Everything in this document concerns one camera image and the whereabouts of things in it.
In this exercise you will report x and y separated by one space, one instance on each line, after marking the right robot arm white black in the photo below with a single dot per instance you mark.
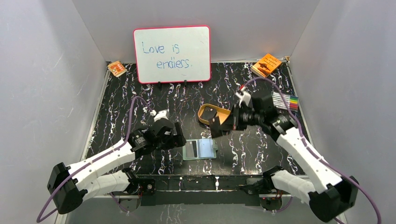
309 160

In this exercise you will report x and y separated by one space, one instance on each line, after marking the orange book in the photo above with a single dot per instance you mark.
266 65

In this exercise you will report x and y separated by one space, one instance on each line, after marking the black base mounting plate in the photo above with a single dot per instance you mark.
248 190

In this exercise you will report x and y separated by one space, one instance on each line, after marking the coloured marker pen set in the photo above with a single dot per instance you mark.
291 101

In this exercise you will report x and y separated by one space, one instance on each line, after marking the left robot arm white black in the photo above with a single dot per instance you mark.
105 164

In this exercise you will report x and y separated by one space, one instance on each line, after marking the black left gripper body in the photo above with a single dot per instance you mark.
177 136

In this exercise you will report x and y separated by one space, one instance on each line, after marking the pink framed whiteboard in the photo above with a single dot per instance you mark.
173 54

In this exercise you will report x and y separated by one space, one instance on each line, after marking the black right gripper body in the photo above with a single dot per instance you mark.
243 117

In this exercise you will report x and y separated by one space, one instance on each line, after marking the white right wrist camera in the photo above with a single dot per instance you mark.
243 96

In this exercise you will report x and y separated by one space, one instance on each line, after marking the black VIP card stack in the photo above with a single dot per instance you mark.
211 114

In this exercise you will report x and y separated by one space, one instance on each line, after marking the small orange card box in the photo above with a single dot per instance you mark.
117 68

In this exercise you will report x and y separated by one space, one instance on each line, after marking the mint green card holder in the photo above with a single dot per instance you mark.
207 149

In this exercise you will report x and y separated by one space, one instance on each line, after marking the orange oval tray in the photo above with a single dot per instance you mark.
207 111

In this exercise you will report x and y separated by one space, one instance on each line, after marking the aluminium frame rail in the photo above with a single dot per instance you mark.
326 200

